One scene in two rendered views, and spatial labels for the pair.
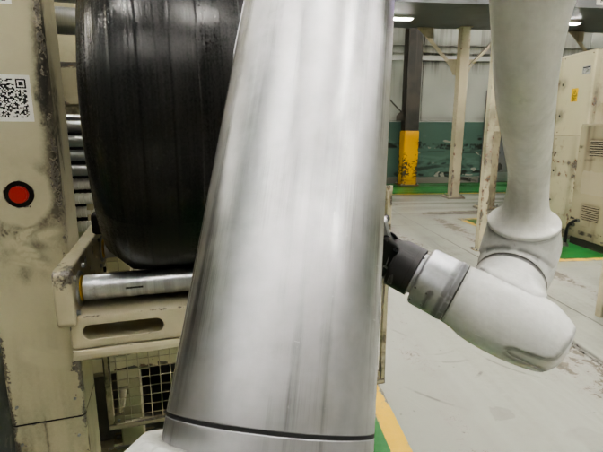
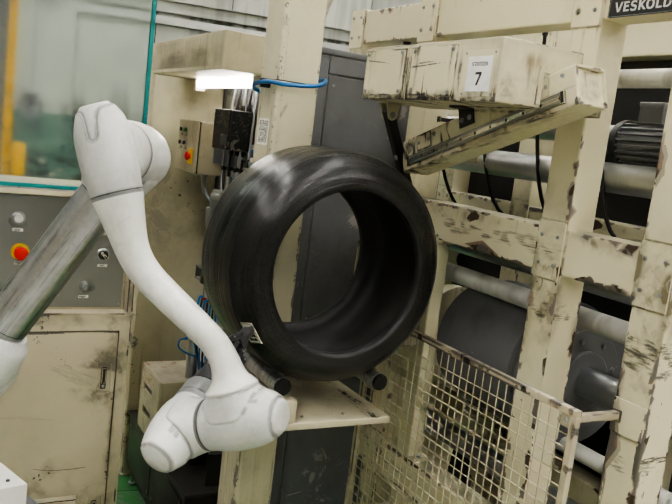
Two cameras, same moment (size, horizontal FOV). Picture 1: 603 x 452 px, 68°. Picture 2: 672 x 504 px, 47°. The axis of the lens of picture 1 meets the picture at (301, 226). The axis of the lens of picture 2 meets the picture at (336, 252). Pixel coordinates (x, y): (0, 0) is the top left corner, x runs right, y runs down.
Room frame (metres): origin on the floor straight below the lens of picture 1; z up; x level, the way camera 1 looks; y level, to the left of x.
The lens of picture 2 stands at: (0.53, -1.75, 1.52)
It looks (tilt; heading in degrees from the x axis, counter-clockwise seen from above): 8 degrees down; 78
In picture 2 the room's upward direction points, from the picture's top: 7 degrees clockwise
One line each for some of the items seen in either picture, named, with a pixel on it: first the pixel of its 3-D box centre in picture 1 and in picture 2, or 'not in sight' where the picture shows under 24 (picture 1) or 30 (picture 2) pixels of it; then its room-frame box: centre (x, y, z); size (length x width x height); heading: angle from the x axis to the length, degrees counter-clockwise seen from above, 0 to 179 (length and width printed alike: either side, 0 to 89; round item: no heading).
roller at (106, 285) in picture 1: (181, 279); (256, 365); (0.78, 0.22, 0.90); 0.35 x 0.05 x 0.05; 107
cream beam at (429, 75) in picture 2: not in sight; (460, 78); (1.24, 0.23, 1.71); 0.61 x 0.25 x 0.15; 107
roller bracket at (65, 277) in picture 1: (85, 265); not in sight; (0.86, 0.44, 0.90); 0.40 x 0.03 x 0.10; 17
